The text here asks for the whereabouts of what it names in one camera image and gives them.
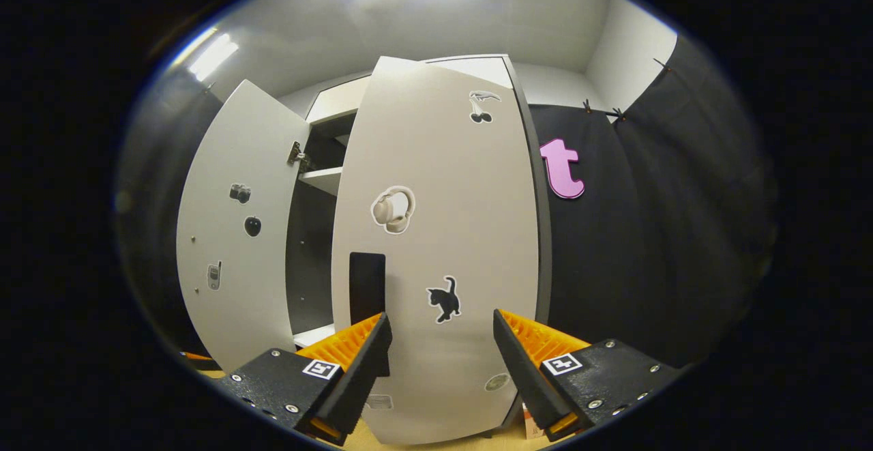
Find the white cabinet shelf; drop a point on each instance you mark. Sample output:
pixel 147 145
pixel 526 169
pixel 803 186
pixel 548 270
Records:
pixel 314 335
pixel 324 179

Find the white shoe cabinet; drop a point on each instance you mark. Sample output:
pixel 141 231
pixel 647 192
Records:
pixel 310 260

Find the white cabinet door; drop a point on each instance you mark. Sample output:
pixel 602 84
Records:
pixel 232 137
pixel 443 233

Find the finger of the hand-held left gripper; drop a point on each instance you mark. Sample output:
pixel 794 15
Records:
pixel 194 356

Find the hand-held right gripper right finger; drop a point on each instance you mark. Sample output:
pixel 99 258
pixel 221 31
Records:
pixel 522 383

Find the black backdrop cloth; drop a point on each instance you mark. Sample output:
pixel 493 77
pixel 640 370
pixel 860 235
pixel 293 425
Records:
pixel 648 233

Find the orange white carton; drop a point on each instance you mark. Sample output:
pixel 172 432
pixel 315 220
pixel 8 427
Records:
pixel 533 424

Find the small ceiling light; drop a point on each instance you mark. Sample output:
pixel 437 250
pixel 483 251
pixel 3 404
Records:
pixel 213 56

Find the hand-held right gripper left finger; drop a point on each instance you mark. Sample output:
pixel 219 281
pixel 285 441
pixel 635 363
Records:
pixel 361 376

